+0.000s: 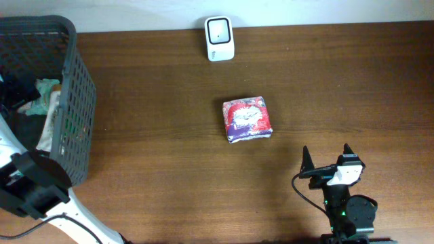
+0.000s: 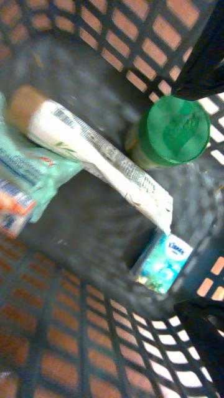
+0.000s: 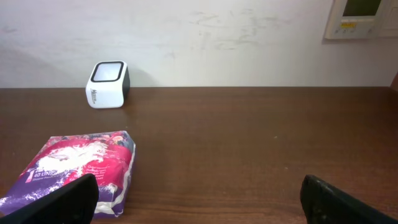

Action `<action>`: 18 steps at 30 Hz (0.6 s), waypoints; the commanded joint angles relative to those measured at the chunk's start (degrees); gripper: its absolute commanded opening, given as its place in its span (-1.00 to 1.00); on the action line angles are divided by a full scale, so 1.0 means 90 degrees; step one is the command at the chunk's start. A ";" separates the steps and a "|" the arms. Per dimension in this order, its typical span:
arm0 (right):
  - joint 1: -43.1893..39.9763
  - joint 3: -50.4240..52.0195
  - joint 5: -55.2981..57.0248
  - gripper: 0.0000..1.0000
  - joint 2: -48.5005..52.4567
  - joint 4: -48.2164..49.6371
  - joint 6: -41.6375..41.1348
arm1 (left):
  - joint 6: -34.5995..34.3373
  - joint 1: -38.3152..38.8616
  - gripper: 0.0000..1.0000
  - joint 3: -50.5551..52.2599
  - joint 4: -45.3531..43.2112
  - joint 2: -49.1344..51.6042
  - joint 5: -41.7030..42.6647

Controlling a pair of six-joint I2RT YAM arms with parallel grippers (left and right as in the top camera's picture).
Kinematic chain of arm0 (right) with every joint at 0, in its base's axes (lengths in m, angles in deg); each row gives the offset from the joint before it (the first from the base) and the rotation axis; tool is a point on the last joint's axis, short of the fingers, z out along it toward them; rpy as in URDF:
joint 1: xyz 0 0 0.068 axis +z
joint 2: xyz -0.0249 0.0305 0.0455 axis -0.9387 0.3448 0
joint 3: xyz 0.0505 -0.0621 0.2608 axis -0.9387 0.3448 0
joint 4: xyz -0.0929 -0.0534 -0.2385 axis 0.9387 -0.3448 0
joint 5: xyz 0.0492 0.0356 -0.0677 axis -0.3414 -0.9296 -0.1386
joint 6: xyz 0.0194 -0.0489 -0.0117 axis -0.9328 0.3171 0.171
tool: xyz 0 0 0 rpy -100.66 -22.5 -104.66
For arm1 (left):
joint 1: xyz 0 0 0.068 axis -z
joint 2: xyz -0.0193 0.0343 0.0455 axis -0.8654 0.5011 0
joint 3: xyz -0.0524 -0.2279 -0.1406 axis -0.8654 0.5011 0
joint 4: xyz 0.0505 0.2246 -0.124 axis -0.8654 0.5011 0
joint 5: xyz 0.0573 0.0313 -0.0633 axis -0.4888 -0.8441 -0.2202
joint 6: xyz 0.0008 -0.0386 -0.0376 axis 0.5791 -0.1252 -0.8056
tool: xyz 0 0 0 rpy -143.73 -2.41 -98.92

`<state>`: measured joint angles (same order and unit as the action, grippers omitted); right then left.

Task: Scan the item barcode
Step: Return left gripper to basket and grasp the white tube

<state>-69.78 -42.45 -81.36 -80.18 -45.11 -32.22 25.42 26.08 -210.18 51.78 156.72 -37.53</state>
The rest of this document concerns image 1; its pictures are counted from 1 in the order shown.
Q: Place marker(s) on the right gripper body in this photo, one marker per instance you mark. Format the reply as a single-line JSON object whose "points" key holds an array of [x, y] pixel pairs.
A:
{"points": [[319, 182]]}

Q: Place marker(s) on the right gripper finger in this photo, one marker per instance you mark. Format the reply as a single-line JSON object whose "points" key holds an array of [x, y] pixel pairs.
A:
{"points": [[307, 163], [347, 150]]}

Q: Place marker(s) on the teal wipes packet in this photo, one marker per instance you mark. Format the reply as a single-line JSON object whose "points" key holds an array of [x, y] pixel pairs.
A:
{"points": [[40, 106]]}

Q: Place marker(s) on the purple red pad pack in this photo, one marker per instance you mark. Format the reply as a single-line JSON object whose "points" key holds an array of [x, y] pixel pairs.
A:
{"points": [[246, 119]]}

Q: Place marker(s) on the white tube with tan cap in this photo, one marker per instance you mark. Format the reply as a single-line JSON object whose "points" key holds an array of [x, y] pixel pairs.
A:
{"points": [[45, 142]]}

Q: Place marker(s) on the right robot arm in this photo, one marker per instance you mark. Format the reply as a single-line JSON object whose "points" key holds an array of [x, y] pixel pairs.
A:
{"points": [[351, 217]]}

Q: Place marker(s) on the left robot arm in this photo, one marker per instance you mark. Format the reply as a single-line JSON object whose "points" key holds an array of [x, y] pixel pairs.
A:
{"points": [[34, 185]]}

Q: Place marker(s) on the white barcode scanner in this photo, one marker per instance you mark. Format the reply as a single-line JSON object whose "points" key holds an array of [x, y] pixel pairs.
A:
{"points": [[219, 38]]}

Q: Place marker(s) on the grey plastic mesh basket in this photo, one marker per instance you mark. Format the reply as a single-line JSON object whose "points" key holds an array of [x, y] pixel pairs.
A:
{"points": [[46, 47]]}

